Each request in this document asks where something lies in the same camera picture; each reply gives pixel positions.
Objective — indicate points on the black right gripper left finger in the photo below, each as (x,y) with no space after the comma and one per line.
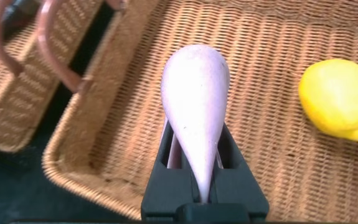
(166,186)

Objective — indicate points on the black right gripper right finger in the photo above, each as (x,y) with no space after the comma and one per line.
(238,186)

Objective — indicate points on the yellow lemon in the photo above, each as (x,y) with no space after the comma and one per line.
(337,96)

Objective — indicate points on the large wicker basket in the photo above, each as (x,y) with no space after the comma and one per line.
(16,77)

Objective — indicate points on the pale purple egg-shaped ball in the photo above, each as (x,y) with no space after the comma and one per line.
(197,109)

